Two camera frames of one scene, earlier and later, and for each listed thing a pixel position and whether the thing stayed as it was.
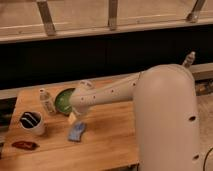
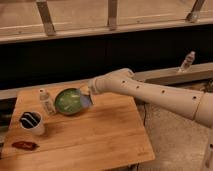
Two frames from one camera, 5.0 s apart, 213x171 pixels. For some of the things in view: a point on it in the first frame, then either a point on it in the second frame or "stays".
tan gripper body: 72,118 -> 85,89
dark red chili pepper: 24,145 stays
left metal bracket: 46,17 stays
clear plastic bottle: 45,98 stays
